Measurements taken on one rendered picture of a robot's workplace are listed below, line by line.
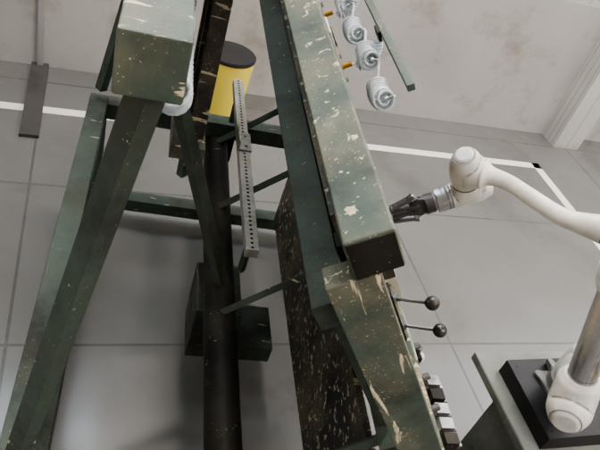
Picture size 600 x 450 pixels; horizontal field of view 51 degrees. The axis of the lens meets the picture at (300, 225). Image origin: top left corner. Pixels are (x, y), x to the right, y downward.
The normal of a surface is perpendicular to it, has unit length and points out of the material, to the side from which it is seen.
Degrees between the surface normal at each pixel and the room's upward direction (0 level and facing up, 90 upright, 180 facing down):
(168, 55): 90
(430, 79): 90
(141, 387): 0
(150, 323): 0
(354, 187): 34
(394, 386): 90
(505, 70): 90
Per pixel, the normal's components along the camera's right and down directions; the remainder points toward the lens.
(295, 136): -0.30, -0.69
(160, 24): 0.27, -0.74
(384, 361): 0.11, 0.66
